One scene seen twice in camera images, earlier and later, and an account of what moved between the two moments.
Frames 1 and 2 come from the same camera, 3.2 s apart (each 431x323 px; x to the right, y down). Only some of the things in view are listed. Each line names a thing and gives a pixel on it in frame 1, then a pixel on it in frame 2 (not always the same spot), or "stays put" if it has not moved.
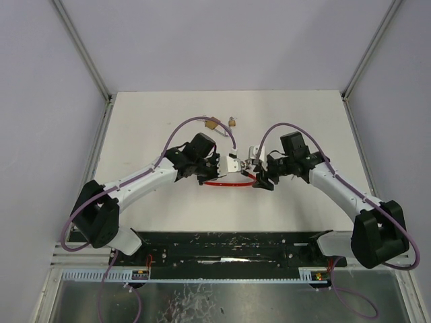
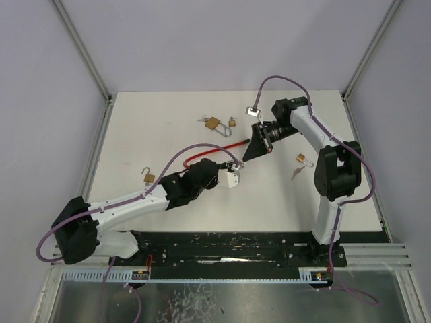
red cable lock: x=234 y=184 -> x=228 y=146
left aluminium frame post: x=109 y=97 stays put
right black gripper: x=267 y=170 -> x=261 y=138
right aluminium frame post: x=355 y=73 stays put
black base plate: x=228 y=255 stays put
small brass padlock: x=231 y=122 stays put
